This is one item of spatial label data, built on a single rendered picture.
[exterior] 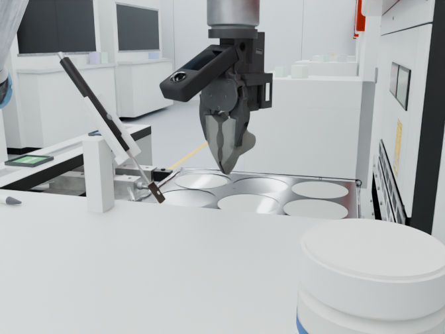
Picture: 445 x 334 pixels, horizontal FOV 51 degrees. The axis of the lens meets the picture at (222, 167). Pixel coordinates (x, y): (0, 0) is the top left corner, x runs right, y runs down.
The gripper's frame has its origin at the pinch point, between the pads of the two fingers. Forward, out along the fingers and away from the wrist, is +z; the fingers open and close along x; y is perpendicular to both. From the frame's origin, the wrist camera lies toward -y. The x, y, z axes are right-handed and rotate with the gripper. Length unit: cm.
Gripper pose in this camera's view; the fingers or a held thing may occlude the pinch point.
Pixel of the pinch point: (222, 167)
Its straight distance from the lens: 70.5
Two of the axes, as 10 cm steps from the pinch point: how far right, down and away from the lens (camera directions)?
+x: -7.1, -1.8, 6.8
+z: 0.0, 9.7, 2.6
